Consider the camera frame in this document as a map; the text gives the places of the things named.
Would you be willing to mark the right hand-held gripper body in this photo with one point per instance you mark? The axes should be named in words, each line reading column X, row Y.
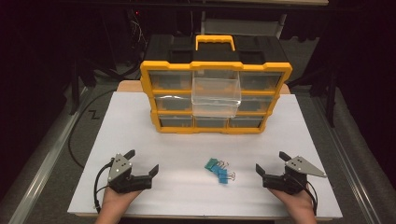
column 292, row 182

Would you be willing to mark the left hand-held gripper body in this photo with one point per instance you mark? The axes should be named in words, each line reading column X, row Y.
column 124, row 179

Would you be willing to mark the blue binder clip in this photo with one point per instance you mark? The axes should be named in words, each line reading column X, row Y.
column 222, row 172
column 223, row 179
column 215, row 169

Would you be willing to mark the green binder clip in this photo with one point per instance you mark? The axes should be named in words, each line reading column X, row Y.
column 211, row 163

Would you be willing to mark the transparent plastic drawer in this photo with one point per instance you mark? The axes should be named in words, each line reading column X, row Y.
column 214, row 93

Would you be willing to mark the person's right hand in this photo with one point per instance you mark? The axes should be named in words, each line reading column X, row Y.
column 299, row 205

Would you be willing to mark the person's left hand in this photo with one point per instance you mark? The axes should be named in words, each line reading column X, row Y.
column 114, row 203

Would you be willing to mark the black metal stand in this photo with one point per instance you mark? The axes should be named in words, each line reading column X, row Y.
column 331, row 93
column 76, row 87

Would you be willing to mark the set of clear cabinet drawers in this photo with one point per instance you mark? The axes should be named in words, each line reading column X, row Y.
column 169, row 80

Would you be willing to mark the yellow black organizer cabinet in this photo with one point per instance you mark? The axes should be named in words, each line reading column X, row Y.
column 264, row 53

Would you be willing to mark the grey metal box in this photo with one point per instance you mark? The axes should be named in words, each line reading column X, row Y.
column 243, row 26

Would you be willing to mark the aluminium floor rail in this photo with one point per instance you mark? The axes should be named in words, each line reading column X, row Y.
column 345, row 161
column 46, row 161

